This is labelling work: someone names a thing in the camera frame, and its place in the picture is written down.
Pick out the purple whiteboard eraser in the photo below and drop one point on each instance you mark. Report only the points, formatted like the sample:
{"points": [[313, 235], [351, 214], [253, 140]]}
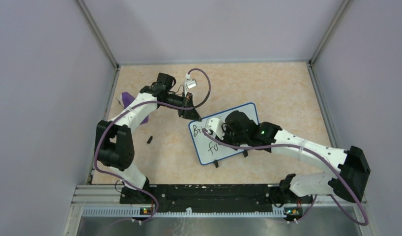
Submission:
{"points": [[137, 111]]}

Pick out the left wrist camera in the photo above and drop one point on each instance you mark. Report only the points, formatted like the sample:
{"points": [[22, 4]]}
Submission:
{"points": [[189, 83]]}

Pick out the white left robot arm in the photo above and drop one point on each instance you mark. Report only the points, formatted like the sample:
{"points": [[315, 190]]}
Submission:
{"points": [[114, 143]]}

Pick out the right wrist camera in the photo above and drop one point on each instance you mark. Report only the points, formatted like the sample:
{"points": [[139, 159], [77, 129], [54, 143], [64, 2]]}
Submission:
{"points": [[214, 127]]}

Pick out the aluminium frame rail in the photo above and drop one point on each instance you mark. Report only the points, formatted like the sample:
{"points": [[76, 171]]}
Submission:
{"points": [[324, 218]]}

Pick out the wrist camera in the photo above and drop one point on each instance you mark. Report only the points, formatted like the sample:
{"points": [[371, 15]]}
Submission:
{"points": [[214, 127], [189, 83]]}

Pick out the white slotted cable duct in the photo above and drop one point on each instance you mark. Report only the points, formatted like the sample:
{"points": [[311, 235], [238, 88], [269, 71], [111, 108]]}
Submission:
{"points": [[137, 212]]}

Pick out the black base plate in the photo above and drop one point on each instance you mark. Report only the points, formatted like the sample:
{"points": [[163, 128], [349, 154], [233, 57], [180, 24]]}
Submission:
{"points": [[212, 198]]}

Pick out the black marker cap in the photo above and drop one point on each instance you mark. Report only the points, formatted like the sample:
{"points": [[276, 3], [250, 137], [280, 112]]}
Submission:
{"points": [[149, 140]]}

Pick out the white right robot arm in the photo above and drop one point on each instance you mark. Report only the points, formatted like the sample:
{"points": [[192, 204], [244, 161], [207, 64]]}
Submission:
{"points": [[345, 172]]}

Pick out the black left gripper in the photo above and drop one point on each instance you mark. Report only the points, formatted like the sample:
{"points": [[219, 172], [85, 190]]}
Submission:
{"points": [[189, 113]]}

